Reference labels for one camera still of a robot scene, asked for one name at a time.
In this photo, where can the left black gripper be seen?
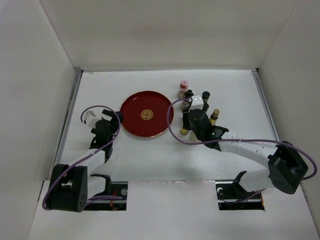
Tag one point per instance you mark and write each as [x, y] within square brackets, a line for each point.
[114, 122]

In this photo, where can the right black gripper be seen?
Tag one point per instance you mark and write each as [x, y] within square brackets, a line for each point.
[186, 125]

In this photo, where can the gold cap yellow bottle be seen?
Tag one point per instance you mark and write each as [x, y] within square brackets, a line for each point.
[214, 117]

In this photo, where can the black grinder salt jar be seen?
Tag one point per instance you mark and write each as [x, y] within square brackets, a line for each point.
[187, 96]

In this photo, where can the yellow label brown bottle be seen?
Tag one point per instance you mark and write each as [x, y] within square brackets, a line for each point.
[184, 131]

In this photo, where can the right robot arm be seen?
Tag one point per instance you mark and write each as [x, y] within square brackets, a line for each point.
[284, 168]

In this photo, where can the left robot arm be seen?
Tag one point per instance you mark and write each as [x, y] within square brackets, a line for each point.
[74, 186]

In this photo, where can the black cap brown spice jar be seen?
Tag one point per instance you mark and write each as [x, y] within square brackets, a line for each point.
[205, 107]

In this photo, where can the red round lacquer tray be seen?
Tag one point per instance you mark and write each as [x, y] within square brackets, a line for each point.
[146, 114]

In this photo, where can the black cap spice bottle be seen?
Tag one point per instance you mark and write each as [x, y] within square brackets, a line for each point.
[205, 96]

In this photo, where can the pink cap spice jar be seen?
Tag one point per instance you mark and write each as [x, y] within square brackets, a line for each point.
[183, 87]

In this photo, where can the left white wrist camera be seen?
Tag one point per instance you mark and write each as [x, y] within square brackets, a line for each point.
[90, 119]

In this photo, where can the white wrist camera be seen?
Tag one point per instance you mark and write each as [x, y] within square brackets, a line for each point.
[196, 102]
[90, 119]

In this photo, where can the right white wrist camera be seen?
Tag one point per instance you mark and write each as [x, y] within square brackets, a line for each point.
[196, 102]

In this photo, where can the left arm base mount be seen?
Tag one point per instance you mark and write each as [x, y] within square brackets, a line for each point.
[115, 199]

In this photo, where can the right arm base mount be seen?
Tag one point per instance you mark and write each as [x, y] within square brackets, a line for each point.
[233, 197]

